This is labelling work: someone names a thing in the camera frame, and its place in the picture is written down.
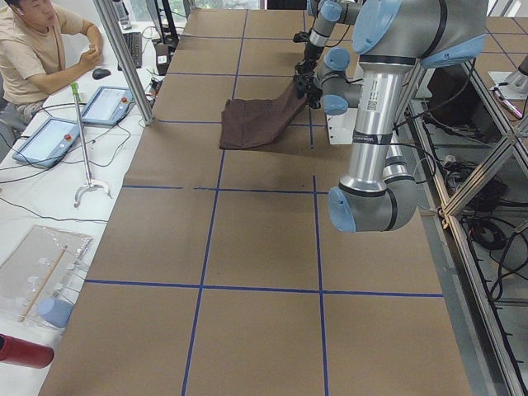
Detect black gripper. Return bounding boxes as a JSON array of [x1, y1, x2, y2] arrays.
[[293, 73, 323, 108], [295, 43, 325, 76]]

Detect dark brown t-shirt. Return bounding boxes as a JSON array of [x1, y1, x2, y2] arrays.
[[219, 82, 306, 150]]

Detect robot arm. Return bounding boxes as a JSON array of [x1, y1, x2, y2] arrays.
[[293, 1, 361, 76], [294, 1, 488, 233]]

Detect black keyboard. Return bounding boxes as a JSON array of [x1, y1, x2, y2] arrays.
[[123, 31, 143, 68]]

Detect far blue teach pendant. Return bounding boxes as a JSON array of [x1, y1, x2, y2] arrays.
[[82, 86, 134, 127]]

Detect blue teach pendant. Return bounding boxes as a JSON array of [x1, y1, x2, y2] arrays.
[[12, 118, 79, 168], [82, 86, 134, 127]]

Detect black computer mouse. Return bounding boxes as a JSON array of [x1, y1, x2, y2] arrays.
[[92, 68, 111, 80]]

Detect metal reacher grabber tool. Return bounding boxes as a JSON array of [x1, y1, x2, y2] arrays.
[[70, 82, 111, 208]]

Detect near blue teach pendant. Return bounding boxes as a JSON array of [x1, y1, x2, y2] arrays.
[[12, 118, 79, 168]]

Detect seated man in beige shirt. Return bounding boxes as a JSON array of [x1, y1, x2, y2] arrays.
[[1, 1, 103, 125]]

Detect clear plastic document sleeve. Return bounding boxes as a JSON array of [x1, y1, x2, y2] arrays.
[[1, 225, 92, 328]]

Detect light blue plastic cup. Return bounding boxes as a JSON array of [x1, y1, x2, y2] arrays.
[[37, 297, 73, 328]]

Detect wooden dowel stick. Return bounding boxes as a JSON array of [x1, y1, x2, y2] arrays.
[[18, 245, 68, 323]]

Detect red bottle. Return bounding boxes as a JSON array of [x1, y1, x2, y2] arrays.
[[1, 334, 54, 369]]

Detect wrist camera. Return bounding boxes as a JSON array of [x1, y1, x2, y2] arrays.
[[292, 31, 310, 43]]

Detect aluminium frame post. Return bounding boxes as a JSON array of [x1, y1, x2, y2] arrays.
[[92, 0, 154, 125]]

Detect black cable bundle on floor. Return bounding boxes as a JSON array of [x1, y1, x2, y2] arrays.
[[436, 152, 528, 306]]

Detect aluminium table frame rails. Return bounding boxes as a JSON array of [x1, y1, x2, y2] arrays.
[[407, 53, 527, 395]]

